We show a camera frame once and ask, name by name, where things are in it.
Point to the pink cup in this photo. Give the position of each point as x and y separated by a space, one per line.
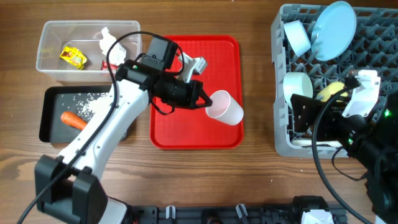
225 108

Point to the yellow cup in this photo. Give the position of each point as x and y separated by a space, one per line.
331 89

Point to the grey dishwasher rack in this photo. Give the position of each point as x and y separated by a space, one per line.
374 47

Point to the red snack wrapper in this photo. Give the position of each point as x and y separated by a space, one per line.
104 66

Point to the red serving tray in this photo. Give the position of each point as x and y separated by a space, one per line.
193 129

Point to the light blue rice bowl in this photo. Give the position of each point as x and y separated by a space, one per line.
297 37

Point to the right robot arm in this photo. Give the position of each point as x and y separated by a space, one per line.
373 145

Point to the green bowl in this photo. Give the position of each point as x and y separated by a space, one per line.
297 83

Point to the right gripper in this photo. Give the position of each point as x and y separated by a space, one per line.
311 109

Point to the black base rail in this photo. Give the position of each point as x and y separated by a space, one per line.
201 215

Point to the light blue plate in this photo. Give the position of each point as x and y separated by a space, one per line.
333 31

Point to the clear plastic bin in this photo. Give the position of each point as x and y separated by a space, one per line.
85 36

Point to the orange carrot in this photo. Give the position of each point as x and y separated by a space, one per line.
73 120

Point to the yellow snack wrapper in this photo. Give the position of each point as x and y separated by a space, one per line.
74 57

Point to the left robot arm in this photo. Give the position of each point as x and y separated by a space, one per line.
68 186

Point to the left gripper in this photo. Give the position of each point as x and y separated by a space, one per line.
195 91

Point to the spilled rice pile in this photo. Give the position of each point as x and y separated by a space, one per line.
84 105

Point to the black tray bin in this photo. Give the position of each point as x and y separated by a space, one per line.
52 129

